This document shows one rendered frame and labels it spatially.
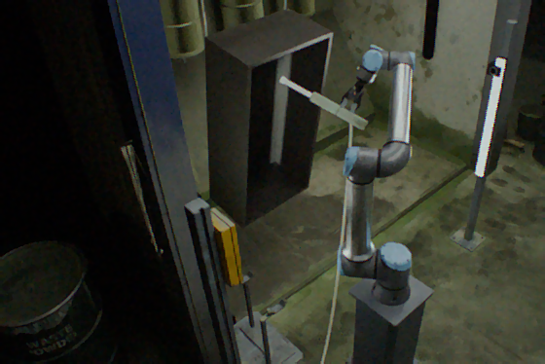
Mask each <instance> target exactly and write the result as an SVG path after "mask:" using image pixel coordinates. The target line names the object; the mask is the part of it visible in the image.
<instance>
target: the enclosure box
mask: <svg viewBox="0 0 545 364"><path fill-rule="evenodd" d="M332 36H333V32H332V31H331V30H329V29H328V28H326V27H324V26H322V25H321V24H319V23H317V22H313V21H312V20H310V19H308V18H306V17H304V16H303V15H301V14H299V13H297V12H295V11H293V10H290V9H287V10H286V9H285V10H282V11H280V12H277V13H274V14H271V15H268V16H265V17H263V18H259V19H256V20H251V21H248V22H245V23H243V24H240V25H237V26H235V27H232V28H229V29H226V30H223V31H221V32H218V33H215V34H213V35H210V36H207V37H204V51H205V75H206V99H207V100H206V124H207V149H208V173H209V197H210V198H211V199H212V200H213V201H214V202H215V203H216V204H217V205H219V206H220V207H221V208H222V209H223V210H224V211H225V212H226V214H227V215H228V216H229V217H230V218H231V219H232V220H233V221H235V222H237V223H238V224H239V225H240V226H241V227H242V228H244V227H246V226H248V225H249V224H251V223H254V222H255V221H257V220H259V219H260V218H261V217H262V216H264V215H266V214H267V213H269V212H270V211H272V210H274V209H275V208H277V207H278V206H280V205H282V204H283V203H285V202H286V201H288V200H290V199H292V198H293V197H295V196H297V195H298V194H299V193H300V192H302V191H303V190H304V189H306V188H308V187H309V179H310V173H311V167H312V161H313V155H314V150H315V144H316V138H317V133H318V126H319V121H320V115H321V109H322V107H321V106H319V105H317V104H315V103H314V102H312V101H310V100H309V97H307V96H305V95H303V94H302V93H300V92H298V91H295V90H294V89H292V88H291V87H289V86H287V85H286V84H282V83H280V82H279V81H280V78H281V77H282V76H284V77H285V78H287V80H289V81H291V82H292V83H293V84H295V85H297V86H299V87H301V88H302V89H304V90H306V91H309V92H311V93H314V92H317V93H319V94H321V95H322V96H323V93H324V87H325V81H326V76H327V70H328V64H329V59H330V53H331V48H332Z"/></svg>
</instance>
